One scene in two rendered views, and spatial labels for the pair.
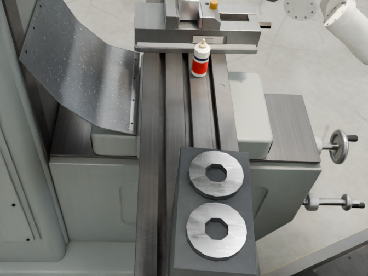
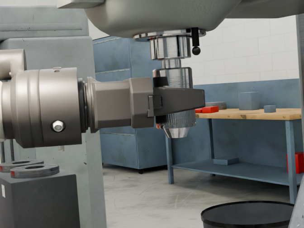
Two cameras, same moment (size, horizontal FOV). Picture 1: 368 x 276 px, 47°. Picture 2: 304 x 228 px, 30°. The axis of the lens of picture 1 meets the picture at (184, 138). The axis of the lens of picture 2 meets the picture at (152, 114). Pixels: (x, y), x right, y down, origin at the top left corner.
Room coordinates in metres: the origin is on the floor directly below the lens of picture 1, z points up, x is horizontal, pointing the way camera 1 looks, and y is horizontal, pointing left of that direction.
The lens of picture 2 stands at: (1.45, -0.27, 1.25)
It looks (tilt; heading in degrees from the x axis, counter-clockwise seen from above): 3 degrees down; 157
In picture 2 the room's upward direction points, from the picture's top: 4 degrees counter-clockwise
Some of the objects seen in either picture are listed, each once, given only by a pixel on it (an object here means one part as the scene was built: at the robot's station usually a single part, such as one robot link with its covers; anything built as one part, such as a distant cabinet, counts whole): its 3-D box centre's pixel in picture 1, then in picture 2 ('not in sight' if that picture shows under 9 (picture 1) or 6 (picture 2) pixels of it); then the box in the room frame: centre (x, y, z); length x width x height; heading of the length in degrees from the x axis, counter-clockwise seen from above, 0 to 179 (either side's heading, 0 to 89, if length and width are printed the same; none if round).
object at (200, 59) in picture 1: (201, 56); not in sight; (0.86, -0.02, 0.97); 0.04 x 0.04 x 0.11
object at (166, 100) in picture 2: not in sight; (178, 100); (0.88, 0.01, 1.23); 0.06 x 0.02 x 0.03; 73
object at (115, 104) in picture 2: not in sight; (96, 106); (0.83, -0.07, 1.23); 0.13 x 0.12 x 0.10; 164
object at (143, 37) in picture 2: not in sight; (169, 35); (0.85, 0.02, 1.31); 0.09 x 0.09 x 0.01
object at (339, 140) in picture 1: (328, 146); not in sight; (0.92, -0.48, 0.61); 0.16 x 0.12 x 0.12; 98
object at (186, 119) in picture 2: not in sight; (174, 102); (0.85, 0.02, 1.23); 0.05 x 0.05 x 0.06
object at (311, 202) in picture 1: (334, 202); not in sight; (0.78, -0.53, 0.49); 0.22 x 0.06 x 0.06; 98
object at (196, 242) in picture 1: (208, 229); (31, 216); (0.35, -0.06, 1.01); 0.22 x 0.12 x 0.20; 4
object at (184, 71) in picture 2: not in sight; (172, 72); (0.85, 0.02, 1.26); 0.05 x 0.05 x 0.01
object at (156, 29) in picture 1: (196, 20); not in sight; (1.01, 0.01, 0.97); 0.35 x 0.15 x 0.11; 100
